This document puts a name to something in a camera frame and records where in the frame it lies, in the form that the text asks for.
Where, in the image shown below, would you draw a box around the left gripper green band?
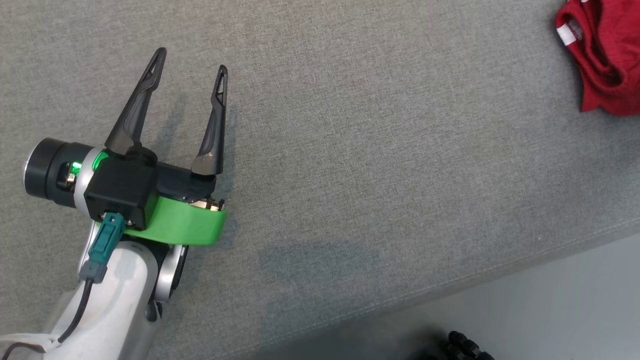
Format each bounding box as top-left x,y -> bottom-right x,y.
22,47 -> 229,247

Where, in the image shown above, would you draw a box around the red fleece shorts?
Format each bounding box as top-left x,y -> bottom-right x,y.
555,0 -> 640,117

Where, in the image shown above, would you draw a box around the grey fabric sofa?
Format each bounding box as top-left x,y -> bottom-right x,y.
0,0 -> 640,360

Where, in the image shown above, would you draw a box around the left camera cable teal plug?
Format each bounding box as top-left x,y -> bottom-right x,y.
0,212 -> 126,360

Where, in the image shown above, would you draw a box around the white cable tag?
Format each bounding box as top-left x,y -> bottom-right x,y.
0,332 -> 58,356

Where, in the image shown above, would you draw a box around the black ribbed hose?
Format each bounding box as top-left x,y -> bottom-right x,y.
440,330 -> 496,360

